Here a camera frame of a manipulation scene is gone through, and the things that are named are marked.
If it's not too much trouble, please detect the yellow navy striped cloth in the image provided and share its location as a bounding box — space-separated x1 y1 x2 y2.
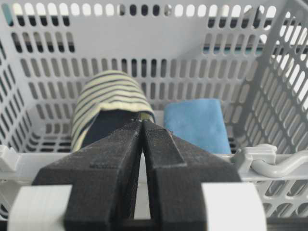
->
71 70 155 152

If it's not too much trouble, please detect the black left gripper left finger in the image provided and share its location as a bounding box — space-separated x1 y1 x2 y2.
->
32 121 142 231

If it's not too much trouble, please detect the grey plastic shopping basket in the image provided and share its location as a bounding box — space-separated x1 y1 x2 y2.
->
0 0 308 231

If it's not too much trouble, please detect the grey basket handle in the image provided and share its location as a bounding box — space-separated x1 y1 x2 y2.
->
251 150 308 178

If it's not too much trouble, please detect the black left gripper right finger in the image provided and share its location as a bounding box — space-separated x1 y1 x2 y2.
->
142 120 241 231

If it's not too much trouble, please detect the blue folded cloth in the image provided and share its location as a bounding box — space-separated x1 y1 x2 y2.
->
164 98 231 154

